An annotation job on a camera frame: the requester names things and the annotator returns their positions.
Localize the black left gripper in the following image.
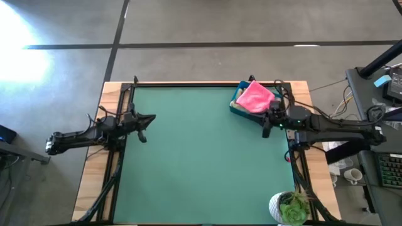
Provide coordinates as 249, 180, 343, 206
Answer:
121, 102, 157, 144

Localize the pink microfiber towel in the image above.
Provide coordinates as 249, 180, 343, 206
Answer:
236, 80, 276, 114

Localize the blue plastic bin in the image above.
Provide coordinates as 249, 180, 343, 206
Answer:
228, 80, 284, 122

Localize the green table mat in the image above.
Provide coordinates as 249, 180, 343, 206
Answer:
112, 85, 296, 225

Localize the black desk leg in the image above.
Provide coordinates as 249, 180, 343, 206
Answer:
325, 139, 372, 164

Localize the black tripod leg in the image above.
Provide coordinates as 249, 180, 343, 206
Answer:
291, 150, 339, 224
75, 163, 123, 224

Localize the dark desk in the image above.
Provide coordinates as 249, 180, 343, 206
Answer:
345, 67, 402, 226

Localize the green succulent plant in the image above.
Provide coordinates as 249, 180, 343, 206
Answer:
268, 190, 312, 226

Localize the white mug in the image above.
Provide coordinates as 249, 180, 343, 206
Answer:
343, 168, 364, 186

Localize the light blue box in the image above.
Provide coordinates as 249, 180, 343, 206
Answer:
373, 74, 393, 89

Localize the clear plastic bag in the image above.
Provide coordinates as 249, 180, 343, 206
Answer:
370, 97, 402, 122

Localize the black pole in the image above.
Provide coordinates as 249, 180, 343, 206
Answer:
359, 39, 402, 79

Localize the black electronic device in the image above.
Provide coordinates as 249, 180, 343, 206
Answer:
382, 66, 402, 104

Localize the black keyboard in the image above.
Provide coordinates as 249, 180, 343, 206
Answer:
378, 153, 402, 190

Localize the black floor stand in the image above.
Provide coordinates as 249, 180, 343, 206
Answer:
0, 141, 52, 226

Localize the black case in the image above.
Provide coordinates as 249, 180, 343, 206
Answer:
0, 124, 18, 144

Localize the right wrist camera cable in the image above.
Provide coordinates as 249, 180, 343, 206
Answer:
272, 79, 315, 109

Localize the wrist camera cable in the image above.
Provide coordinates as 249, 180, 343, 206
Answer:
272, 79, 315, 109
86, 105, 123, 129

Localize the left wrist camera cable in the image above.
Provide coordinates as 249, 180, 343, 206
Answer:
86, 105, 123, 129

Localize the black table frame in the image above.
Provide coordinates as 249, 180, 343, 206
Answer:
103, 80, 312, 225

